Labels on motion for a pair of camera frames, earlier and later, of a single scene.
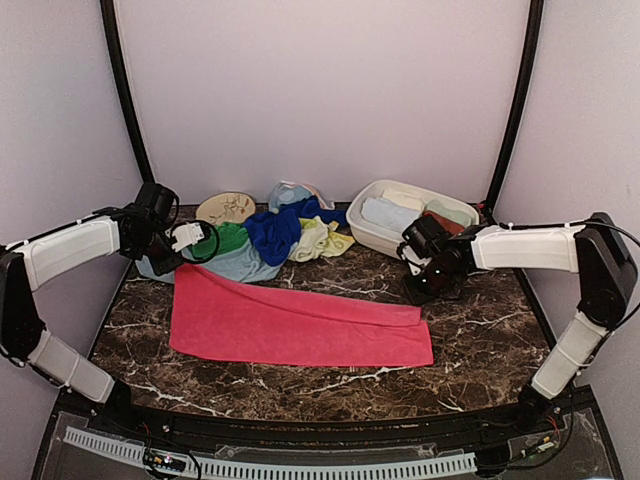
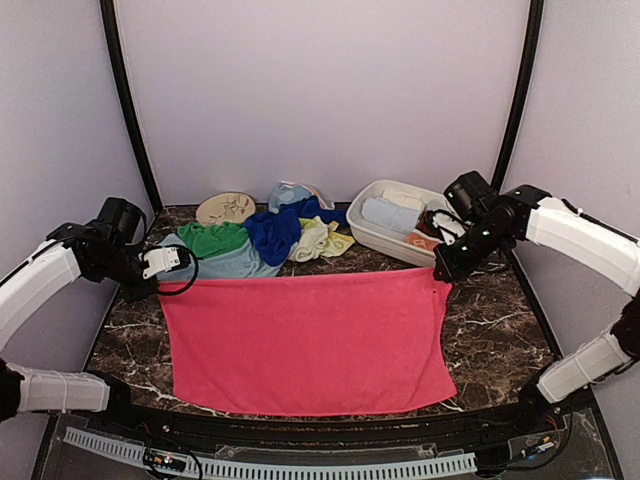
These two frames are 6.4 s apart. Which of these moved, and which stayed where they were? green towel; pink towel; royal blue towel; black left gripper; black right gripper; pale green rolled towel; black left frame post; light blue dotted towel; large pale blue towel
Moved: black left gripper; pink towel; black right gripper
Stayed: black left frame post; green towel; light blue dotted towel; large pale blue towel; pale green rolled towel; royal blue towel
